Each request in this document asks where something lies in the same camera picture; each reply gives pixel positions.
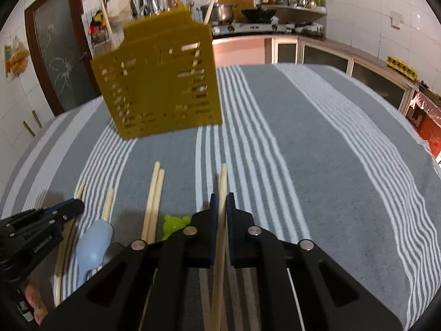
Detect yellow hanging bag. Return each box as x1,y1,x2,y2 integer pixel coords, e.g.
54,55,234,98
4,43,31,76

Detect steel pot with lid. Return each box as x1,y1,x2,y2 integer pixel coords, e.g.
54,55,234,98
201,3,238,23

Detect red yellow hanging item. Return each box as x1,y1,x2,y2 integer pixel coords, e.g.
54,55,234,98
89,10,106,35

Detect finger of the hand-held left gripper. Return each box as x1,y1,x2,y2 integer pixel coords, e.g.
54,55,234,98
44,199,85,224
14,207,60,225

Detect kitchen counter cabinets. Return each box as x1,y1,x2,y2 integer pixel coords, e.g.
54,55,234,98
212,35,419,114

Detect clear plastic sheet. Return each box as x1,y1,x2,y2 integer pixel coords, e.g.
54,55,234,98
412,90,441,125

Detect person's left hand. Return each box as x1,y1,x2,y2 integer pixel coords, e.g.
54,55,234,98
23,282,49,325

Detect yellow egg carton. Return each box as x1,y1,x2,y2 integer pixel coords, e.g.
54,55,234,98
386,55,419,79

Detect yellow slotted utensil basket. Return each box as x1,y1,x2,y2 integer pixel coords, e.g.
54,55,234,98
90,7,224,141

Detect green frog utensil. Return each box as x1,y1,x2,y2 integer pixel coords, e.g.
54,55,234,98
161,214,192,241

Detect brown frosted glass door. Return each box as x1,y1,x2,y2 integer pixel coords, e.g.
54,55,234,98
24,0,102,117

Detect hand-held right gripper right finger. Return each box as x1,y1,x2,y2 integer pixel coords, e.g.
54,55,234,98
227,192,403,331

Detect black wok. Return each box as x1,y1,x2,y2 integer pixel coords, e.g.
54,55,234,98
241,8,278,25

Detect steel gas stove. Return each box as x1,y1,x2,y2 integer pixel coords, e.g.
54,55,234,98
211,22,297,37

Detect light blue spoon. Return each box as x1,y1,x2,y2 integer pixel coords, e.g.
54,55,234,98
75,220,114,281

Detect stack of bowls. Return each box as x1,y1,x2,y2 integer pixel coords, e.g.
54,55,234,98
294,22,325,37

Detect row of hanging kitchen utensils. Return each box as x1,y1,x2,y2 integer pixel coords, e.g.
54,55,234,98
131,0,180,18

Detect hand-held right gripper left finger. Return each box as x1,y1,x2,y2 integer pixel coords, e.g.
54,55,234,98
39,193,219,331

